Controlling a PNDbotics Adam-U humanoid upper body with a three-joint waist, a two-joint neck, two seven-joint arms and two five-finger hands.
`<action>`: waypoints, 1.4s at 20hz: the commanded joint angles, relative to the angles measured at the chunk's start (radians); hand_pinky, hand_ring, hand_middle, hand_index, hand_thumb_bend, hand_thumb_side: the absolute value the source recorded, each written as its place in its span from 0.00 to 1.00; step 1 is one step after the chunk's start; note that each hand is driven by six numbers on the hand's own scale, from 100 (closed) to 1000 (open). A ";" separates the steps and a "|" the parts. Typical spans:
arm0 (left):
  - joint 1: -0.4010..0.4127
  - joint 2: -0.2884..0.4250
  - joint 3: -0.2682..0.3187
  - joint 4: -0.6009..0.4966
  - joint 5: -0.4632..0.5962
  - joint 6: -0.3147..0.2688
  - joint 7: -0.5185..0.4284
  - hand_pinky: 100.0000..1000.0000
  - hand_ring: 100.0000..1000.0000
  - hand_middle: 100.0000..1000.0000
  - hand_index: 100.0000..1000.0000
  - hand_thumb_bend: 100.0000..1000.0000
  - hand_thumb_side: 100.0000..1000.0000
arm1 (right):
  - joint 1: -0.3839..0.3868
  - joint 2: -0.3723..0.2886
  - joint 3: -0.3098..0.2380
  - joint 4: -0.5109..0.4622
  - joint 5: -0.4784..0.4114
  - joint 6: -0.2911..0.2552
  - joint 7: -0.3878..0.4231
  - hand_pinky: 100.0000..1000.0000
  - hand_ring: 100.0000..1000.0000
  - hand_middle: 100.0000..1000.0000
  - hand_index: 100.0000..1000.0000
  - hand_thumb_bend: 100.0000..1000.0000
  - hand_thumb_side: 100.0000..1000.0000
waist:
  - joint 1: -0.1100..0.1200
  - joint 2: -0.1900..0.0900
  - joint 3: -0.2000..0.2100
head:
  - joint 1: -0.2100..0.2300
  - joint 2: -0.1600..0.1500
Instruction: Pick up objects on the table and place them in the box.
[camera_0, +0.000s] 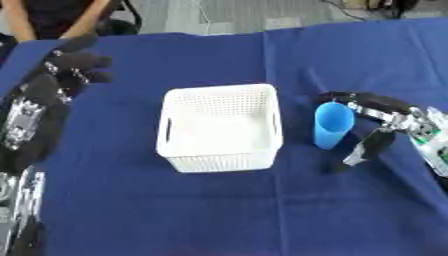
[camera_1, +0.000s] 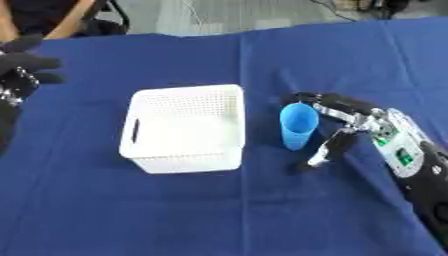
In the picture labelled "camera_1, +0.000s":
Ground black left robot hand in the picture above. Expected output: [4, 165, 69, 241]
[0, 33, 69, 153]

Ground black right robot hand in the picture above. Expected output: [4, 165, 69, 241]
[281, 91, 387, 174]

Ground blue plastic cup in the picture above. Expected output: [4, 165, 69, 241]
[278, 102, 321, 152]

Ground person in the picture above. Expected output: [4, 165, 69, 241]
[0, 0, 98, 44]

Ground black chair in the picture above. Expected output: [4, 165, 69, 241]
[75, 0, 132, 37]

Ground white perforated plastic basket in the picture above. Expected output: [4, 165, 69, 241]
[117, 83, 247, 175]

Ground black cables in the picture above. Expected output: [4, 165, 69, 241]
[308, 0, 413, 22]

